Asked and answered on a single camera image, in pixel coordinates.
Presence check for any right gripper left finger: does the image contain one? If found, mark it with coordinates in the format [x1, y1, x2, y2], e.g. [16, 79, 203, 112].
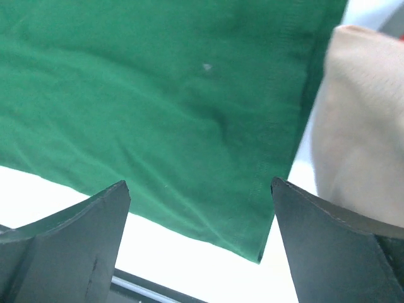
[1, 181, 131, 302]

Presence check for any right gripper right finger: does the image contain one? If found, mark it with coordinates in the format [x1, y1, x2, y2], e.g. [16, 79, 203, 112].
[271, 177, 403, 302]

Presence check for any green t shirt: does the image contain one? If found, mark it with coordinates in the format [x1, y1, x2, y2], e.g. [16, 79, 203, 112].
[1, 1, 347, 263]

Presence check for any beige t shirt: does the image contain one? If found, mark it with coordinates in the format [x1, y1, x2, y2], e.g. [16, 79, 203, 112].
[312, 25, 403, 227]

